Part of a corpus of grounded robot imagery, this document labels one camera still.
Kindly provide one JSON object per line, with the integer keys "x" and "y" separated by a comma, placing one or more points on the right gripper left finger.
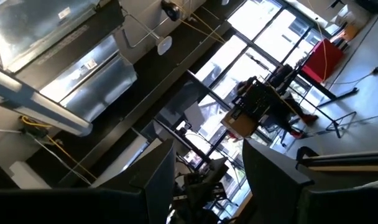
{"x": 130, "y": 202}

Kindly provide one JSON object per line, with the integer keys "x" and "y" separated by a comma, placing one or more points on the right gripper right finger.
{"x": 270, "y": 186}

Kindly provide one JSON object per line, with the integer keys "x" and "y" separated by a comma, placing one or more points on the brown cardboard box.
{"x": 238, "y": 124}

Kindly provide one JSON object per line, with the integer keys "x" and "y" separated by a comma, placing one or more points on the black floor stand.
{"x": 339, "y": 133}

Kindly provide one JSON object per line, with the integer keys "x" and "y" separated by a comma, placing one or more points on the black office chair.
{"x": 254, "y": 99}

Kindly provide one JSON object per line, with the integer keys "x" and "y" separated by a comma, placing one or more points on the person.
{"x": 283, "y": 77}

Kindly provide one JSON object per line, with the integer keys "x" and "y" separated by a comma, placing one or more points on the black desk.
{"x": 341, "y": 96}

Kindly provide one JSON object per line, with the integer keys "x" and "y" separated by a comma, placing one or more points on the long ceiling light fixture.
{"x": 46, "y": 109}

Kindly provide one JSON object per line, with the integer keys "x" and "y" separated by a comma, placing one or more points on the red storage bin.
{"x": 315, "y": 62}

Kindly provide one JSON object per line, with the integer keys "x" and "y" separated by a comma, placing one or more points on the black round ceiling device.
{"x": 171, "y": 10}

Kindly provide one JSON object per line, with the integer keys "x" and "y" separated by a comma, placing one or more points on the white wall box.
{"x": 27, "y": 175}

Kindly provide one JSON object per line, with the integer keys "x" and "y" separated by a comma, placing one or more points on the dark window frame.
{"x": 254, "y": 46}

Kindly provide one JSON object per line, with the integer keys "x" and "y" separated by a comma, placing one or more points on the large silver air duct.
{"x": 36, "y": 28}

